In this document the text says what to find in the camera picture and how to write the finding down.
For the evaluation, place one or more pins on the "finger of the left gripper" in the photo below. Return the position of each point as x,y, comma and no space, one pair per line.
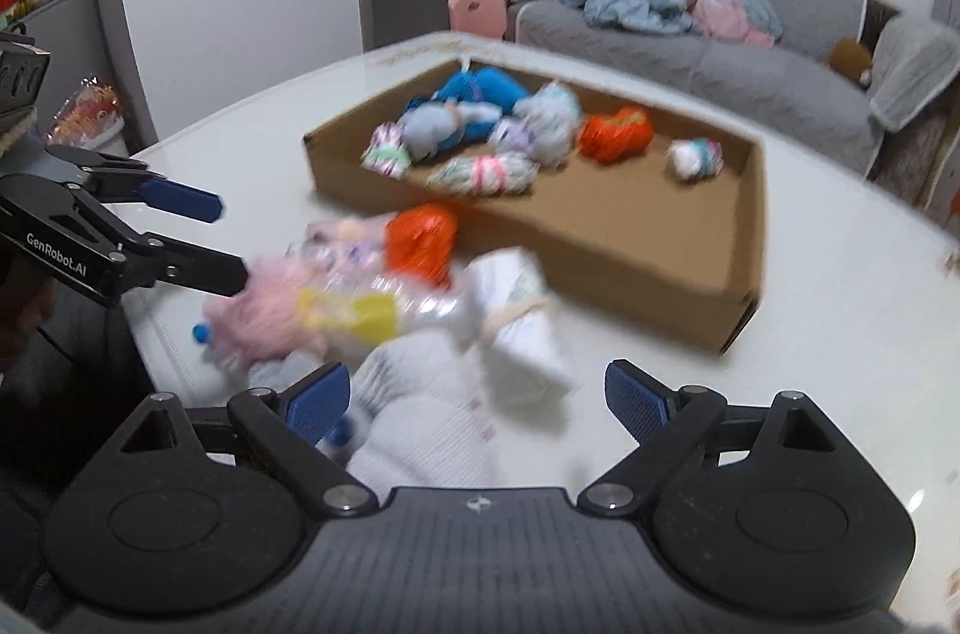
201,269
182,200

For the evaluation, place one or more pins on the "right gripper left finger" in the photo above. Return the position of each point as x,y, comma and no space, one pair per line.
281,430

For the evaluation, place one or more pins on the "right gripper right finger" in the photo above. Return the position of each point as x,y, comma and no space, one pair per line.
670,427

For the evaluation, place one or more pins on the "pink fluffy sock bundle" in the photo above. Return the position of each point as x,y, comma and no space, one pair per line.
262,322

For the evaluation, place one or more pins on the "grey knitted sock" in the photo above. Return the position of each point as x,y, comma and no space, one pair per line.
416,419

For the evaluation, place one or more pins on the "clear plastic bundle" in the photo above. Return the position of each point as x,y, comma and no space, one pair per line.
368,308

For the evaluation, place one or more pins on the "lilac sock bundle with band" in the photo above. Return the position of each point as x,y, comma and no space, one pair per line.
336,245

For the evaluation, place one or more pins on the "white sock bundle with band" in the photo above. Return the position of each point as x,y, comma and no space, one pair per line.
521,349

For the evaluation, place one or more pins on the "orange sock bundle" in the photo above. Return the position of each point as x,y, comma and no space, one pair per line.
611,138
419,243

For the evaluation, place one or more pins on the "white pink green sock bundle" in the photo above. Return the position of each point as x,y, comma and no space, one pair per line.
387,154

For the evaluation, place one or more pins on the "brown cardboard box tray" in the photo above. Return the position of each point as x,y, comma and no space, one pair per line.
684,260

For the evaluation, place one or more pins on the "small white sock ball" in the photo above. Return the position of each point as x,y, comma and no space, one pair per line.
694,160

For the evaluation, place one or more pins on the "light blue sock bundle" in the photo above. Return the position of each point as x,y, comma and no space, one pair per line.
434,128

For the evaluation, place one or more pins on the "striped pink white sock bundle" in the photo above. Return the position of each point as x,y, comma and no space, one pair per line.
505,174

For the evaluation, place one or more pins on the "white purple sock bundle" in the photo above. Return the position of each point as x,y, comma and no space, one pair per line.
509,135

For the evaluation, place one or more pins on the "white teal fuzzy sock bundle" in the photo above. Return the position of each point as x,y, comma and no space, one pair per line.
552,118

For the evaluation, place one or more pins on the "pink plastic chair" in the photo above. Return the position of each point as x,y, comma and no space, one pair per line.
486,18

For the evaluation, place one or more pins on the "brown plush toy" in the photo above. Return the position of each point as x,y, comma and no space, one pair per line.
853,61

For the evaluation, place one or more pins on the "grey sofa armrest cover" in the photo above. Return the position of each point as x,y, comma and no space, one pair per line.
914,61

